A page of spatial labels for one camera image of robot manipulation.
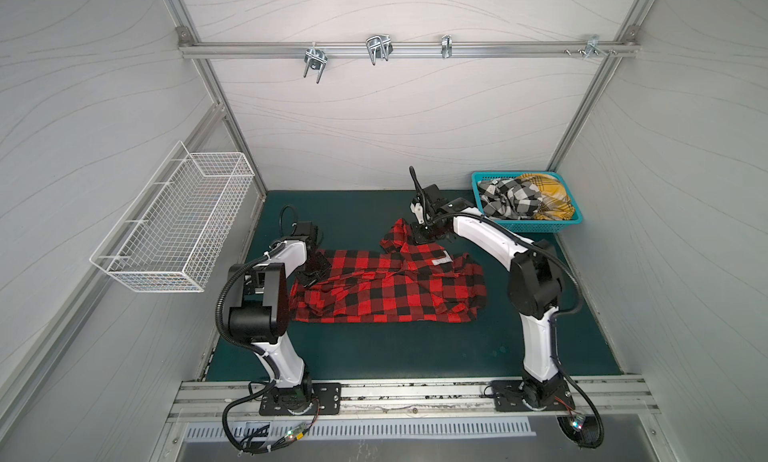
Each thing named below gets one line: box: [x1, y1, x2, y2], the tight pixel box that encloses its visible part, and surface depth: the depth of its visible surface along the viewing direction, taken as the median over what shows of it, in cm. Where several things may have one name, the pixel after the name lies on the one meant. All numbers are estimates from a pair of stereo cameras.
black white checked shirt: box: [478, 178, 544, 220], surface depth 107 cm
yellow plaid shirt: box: [516, 173, 575, 221], surface depth 106 cm
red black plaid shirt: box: [289, 218, 487, 323], surface depth 93 cm
